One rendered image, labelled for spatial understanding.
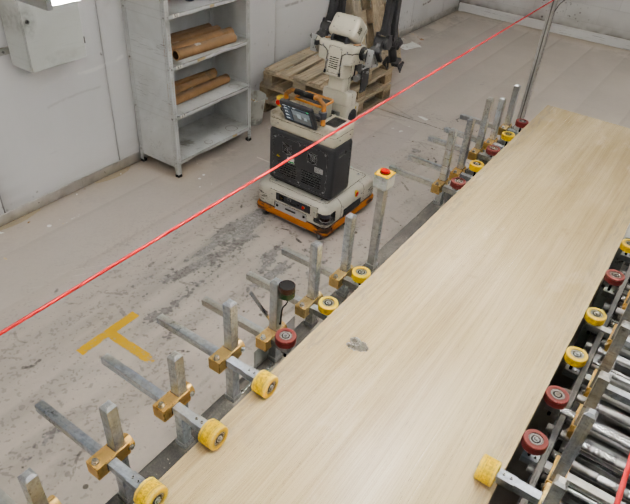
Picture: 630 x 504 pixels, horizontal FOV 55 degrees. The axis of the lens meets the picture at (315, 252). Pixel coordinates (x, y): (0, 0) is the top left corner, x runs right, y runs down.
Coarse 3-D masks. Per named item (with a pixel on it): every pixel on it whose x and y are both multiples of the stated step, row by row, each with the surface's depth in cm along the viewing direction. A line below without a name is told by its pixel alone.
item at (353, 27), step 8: (336, 16) 393; (344, 16) 390; (352, 16) 388; (336, 24) 391; (344, 24) 389; (352, 24) 387; (360, 24) 387; (336, 32) 392; (344, 32) 388; (352, 32) 386; (360, 32) 390; (352, 40) 390; (360, 40) 394
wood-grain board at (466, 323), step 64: (576, 128) 387; (512, 192) 318; (576, 192) 322; (448, 256) 269; (512, 256) 272; (576, 256) 275; (384, 320) 234; (448, 320) 236; (512, 320) 238; (576, 320) 240; (320, 384) 206; (384, 384) 208; (448, 384) 210; (512, 384) 211; (192, 448) 183; (256, 448) 185; (320, 448) 186; (384, 448) 187; (448, 448) 189; (512, 448) 190
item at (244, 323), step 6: (204, 300) 243; (210, 300) 243; (204, 306) 244; (210, 306) 241; (216, 306) 240; (216, 312) 241; (222, 312) 238; (240, 318) 235; (240, 324) 235; (246, 324) 233; (252, 324) 233; (246, 330) 234; (252, 330) 232; (258, 330) 231
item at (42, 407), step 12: (36, 408) 186; (48, 408) 185; (48, 420) 184; (60, 420) 182; (72, 432) 178; (84, 432) 179; (84, 444) 175; (96, 444) 176; (120, 468) 170; (132, 480) 167
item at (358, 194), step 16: (272, 176) 438; (352, 176) 445; (368, 176) 447; (288, 192) 423; (304, 192) 423; (352, 192) 430; (368, 192) 450; (272, 208) 436; (288, 208) 427; (320, 208) 411; (336, 208) 416; (352, 208) 437; (304, 224) 424; (320, 224) 416; (336, 224) 425
